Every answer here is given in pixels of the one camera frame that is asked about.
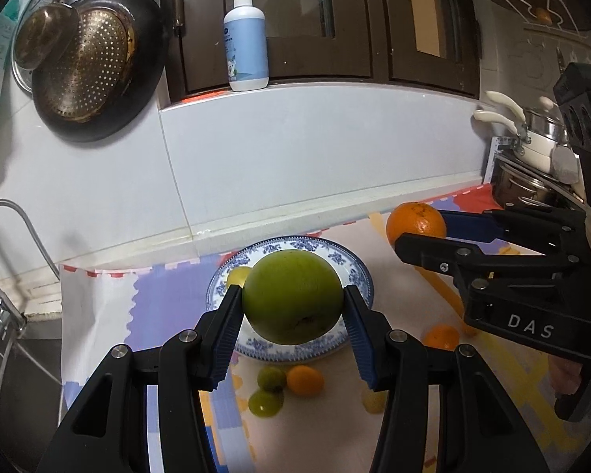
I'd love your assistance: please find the black frying pan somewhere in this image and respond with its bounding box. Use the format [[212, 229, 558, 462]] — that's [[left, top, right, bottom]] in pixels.
[[29, 0, 170, 143]]

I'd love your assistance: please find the small orange mandarin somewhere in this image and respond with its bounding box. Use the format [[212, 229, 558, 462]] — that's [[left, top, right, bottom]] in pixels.
[[422, 324, 461, 352], [286, 365, 324, 396]]

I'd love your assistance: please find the large orange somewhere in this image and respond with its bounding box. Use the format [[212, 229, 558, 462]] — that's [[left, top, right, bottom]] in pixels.
[[386, 201, 447, 248]]

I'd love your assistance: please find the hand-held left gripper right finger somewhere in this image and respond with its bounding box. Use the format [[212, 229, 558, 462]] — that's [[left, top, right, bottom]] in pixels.
[[343, 286, 555, 473]]

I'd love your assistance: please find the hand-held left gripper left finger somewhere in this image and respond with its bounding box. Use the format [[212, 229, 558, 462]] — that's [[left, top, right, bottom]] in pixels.
[[36, 285, 244, 473]]

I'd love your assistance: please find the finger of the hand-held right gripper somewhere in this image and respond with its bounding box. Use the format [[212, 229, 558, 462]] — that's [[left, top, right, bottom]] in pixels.
[[438, 207, 587, 256], [395, 234, 591, 302]]

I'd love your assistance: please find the blue and white plate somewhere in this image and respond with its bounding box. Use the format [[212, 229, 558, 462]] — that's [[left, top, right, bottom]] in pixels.
[[205, 236, 375, 361]]

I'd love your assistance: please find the lidded steel pot cream handle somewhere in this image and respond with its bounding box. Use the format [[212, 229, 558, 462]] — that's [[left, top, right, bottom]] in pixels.
[[487, 91, 569, 141]]

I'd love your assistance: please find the brass ladle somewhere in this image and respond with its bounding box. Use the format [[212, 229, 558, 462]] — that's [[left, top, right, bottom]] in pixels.
[[13, 0, 82, 71]]

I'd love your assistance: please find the small green lime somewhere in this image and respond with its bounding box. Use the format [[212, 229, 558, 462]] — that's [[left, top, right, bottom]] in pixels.
[[257, 366, 287, 393], [247, 389, 283, 417]]

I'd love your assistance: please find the white handled pot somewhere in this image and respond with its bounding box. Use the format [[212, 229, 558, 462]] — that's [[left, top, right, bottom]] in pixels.
[[473, 110, 567, 174]]

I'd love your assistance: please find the white pump soap bottle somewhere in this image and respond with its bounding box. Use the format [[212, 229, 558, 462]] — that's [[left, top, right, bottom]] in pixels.
[[223, 0, 270, 92]]

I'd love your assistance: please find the person's right hand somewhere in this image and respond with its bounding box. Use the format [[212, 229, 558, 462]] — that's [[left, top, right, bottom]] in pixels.
[[549, 352, 583, 396]]

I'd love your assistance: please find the steel sink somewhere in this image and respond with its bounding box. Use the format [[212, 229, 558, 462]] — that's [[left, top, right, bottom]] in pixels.
[[0, 305, 64, 454]]

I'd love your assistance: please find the gold perforated skimmer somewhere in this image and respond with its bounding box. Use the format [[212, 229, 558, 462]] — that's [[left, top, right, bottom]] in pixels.
[[44, 7, 138, 124]]

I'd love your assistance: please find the white pot rack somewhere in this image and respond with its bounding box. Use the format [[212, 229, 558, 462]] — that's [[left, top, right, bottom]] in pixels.
[[483, 135, 587, 208]]

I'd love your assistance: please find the colourful foam puzzle mat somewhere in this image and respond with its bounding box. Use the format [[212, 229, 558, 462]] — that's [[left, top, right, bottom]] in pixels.
[[59, 182, 591, 473]]

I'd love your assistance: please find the dark brown window frame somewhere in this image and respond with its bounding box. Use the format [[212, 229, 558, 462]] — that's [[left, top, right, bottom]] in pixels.
[[164, 0, 481, 104]]

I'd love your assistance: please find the steel faucet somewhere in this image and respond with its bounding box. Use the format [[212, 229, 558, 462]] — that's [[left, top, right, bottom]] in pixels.
[[0, 199, 62, 336]]

